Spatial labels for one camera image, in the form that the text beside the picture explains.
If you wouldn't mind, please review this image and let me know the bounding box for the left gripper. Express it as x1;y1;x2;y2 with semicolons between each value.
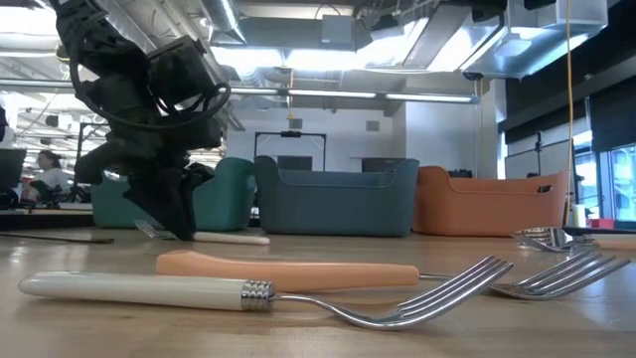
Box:
74;74;225;243

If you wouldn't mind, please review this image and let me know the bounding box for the white-handled fork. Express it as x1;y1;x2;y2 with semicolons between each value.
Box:
514;226;597;241
133;219;271;247
18;255;516;332

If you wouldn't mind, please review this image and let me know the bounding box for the orange-handled fork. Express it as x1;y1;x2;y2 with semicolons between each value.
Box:
155;249;632;301
510;233;636;254

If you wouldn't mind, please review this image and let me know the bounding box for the green plastic bin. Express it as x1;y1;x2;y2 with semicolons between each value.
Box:
90;156;257;233

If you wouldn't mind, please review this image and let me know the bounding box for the person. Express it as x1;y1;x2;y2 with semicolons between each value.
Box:
19;149;72;205

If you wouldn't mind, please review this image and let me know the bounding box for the blue-grey plastic bin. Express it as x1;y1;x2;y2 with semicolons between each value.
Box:
253;154;421;238

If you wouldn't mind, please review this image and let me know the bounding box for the black monitor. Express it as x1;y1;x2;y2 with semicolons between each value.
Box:
0;147;28;193

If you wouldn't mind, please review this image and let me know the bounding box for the ceiling light tube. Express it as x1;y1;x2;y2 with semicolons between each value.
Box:
0;77;481;104

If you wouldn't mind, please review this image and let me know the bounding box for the orange plastic bin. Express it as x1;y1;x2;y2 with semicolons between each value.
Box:
411;165;571;239

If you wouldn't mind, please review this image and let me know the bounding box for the black tripod stand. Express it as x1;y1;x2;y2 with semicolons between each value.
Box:
526;130;548;179

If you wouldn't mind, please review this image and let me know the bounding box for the white cup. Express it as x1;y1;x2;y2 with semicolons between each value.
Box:
570;203;588;229

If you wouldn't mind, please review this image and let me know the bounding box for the black frame stand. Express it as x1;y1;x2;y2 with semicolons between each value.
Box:
253;129;328;173

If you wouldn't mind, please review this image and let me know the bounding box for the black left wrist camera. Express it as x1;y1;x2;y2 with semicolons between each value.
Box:
147;35;221;108

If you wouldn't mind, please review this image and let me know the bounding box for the black aluminium table frame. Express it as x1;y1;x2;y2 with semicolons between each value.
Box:
0;209;636;246

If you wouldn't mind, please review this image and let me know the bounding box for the round silver ventilation duct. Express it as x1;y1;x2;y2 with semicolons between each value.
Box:
198;0;248;46

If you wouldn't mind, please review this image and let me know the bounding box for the yellow cable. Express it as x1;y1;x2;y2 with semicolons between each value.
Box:
564;0;575;226

